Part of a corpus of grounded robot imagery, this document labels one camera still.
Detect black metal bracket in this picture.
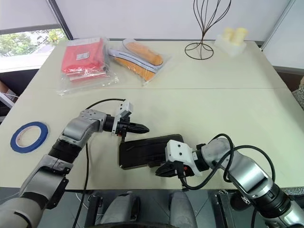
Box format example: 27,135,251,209
213,189,238,228
85,193,105,228

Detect bagged orange insoles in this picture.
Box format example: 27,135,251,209
107,38,172,87

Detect white roller blind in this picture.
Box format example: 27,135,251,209
0,0,60,31

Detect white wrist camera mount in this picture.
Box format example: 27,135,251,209
111,99,134,137
164,139,203,178

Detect grey rounded robot leg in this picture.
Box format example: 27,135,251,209
103,191,141,228
169,190,198,228

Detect dark screwdriver bit case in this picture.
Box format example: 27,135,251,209
118,133,194,178

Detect grey aluminium partition frame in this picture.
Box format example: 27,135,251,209
260,0,304,52

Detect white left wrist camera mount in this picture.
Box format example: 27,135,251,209
111,99,134,137

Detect cream plastic cylinder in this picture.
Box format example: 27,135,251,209
222,27,236,42
232,27,248,46

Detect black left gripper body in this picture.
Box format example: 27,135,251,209
116,115,134,143

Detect bagged red garment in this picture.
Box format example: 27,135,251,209
56,36,119,97

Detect blue tape roll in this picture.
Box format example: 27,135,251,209
9,121,49,155

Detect black window frame post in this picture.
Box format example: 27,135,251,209
45,0,74,40

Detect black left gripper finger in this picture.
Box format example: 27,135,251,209
129,122,150,130
129,127,150,135

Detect dark wire stand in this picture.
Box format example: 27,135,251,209
184,0,232,60

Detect white block holder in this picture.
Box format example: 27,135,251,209
214,33,247,57

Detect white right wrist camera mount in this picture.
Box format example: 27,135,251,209
164,139,203,178

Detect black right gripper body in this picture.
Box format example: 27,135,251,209
174,160,194,179

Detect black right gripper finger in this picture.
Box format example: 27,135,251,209
155,169,178,178
155,162,177,172

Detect person in striped clothing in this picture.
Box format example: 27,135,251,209
291,76,304,108

